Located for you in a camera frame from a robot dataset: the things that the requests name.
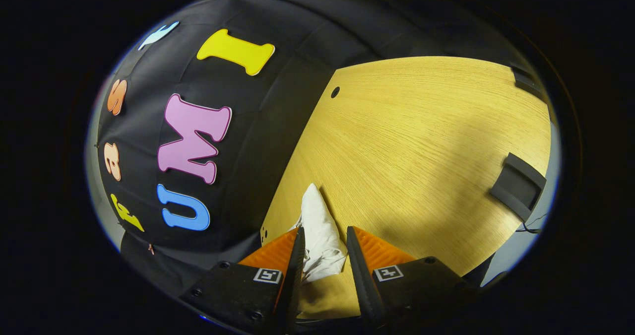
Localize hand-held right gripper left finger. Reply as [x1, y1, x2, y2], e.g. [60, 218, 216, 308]
[181, 227, 306, 335]

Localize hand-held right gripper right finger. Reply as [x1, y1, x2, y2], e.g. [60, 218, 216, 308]
[346, 225, 478, 329]

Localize white jeans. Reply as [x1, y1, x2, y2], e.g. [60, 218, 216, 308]
[290, 183, 348, 284]

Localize thin black cable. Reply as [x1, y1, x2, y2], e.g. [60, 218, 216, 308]
[515, 213, 549, 234]

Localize black table edge bracket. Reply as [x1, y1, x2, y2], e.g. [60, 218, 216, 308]
[489, 152, 547, 222]
[510, 65, 549, 103]

